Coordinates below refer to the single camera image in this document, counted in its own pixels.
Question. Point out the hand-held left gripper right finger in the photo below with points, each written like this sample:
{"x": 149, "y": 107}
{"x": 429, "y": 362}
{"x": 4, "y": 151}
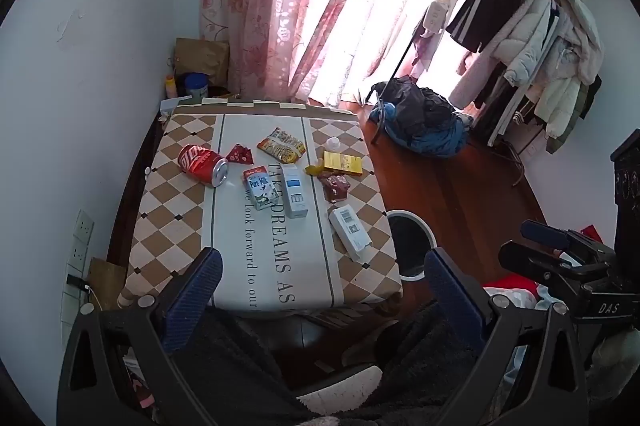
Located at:
{"x": 452, "y": 293}

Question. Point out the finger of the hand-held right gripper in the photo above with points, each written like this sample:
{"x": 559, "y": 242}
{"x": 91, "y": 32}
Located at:
{"x": 542, "y": 233}
{"x": 522, "y": 258}

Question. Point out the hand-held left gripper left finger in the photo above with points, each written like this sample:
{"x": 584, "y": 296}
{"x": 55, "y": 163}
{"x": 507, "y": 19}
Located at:
{"x": 195, "y": 296}

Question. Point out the white trash bin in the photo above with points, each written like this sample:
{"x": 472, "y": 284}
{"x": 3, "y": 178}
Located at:
{"x": 410, "y": 236}

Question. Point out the red soda can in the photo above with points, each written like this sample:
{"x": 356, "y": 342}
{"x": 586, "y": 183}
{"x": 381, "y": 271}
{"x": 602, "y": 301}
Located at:
{"x": 197, "y": 161}

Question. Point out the yellow cigarette box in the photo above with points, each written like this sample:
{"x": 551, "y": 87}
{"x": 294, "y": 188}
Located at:
{"x": 342, "y": 163}

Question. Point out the orange yellow snack packet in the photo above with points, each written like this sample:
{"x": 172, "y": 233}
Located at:
{"x": 282, "y": 145}

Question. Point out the person's right forearm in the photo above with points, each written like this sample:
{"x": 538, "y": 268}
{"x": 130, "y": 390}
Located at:
{"x": 612, "y": 351}

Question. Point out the red cloth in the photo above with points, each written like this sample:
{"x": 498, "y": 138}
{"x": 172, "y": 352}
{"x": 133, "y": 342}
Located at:
{"x": 510, "y": 280}

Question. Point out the pale checkered blanket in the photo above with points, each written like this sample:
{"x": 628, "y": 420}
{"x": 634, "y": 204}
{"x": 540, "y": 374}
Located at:
{"x": 510, "y": 297}

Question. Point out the person's dark fleece pants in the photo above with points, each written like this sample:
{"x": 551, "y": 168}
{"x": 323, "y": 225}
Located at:
{"x": 240, "y": 356}

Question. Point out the checkered tablecloth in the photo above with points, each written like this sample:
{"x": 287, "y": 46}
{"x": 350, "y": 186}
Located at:
{"x": 270, "y": 256}

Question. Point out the dark wooden furniture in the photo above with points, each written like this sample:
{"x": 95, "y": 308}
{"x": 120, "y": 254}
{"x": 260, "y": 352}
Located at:
{"x": 627, "y": 196}

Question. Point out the black plug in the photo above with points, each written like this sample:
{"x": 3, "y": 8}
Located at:
{"x": 77, "y": 282}

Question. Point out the white barcode box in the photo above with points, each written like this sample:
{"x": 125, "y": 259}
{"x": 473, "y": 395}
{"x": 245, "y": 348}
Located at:
{"x": 350, "y": 231}

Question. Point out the crushed green white carton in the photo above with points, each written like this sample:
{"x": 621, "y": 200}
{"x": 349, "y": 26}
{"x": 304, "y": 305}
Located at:
{"x": 261, "y": 188}

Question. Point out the blue bag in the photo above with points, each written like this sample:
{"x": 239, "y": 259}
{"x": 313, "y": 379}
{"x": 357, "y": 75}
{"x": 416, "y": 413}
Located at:
{"x": 445, "y": 139}

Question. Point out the white blue box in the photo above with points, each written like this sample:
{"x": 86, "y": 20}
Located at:
{"x": 294, "y": 191}

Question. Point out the white black slipper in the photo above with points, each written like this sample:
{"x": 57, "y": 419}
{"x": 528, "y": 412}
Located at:
{"x": 340, "y": 388}

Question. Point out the small red wrapper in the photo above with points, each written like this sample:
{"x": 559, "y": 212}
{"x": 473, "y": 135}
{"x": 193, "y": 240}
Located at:
{"x": 240, "y": 154}

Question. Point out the dark red wrapper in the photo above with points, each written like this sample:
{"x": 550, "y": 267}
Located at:
{"x": 334, "y": 187}

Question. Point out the pink fluffy robe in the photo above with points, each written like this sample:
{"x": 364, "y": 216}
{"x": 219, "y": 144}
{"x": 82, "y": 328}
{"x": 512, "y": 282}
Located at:
{"x": 475, "y": 79}

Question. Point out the banana peel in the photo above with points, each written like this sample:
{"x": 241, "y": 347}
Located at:
{"x": 315, "y": 169}

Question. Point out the pile of dark clothes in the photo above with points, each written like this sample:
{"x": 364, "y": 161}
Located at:
{"x": 420, "y": 106}

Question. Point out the pale puffer jacket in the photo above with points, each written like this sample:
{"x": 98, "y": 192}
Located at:
{"x": 550, "y": 56}

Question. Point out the blue lid canister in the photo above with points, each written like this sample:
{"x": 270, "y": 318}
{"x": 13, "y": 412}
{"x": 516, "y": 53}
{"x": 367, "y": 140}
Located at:
{"x": 195, "y": 87}

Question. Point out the yellow bottle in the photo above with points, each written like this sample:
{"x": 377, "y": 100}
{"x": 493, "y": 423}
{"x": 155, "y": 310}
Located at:
{"x": 171, "y": 86}

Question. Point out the black clothes rack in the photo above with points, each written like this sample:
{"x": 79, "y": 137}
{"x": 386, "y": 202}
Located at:
{"x": 415, "y": 51}

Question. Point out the brown paper bag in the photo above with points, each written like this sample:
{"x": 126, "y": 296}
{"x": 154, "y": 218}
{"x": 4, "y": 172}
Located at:
{"x": 200, "y": 54}

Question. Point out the small pink hanging garment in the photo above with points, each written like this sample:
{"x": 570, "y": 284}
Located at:
{"x": 437, "y": 11}

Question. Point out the white wall socket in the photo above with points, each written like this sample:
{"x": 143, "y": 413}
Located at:
{"x": 84, "y": 223}
{"x": 70, "y": 303}
{"x": 79, "y": 251}

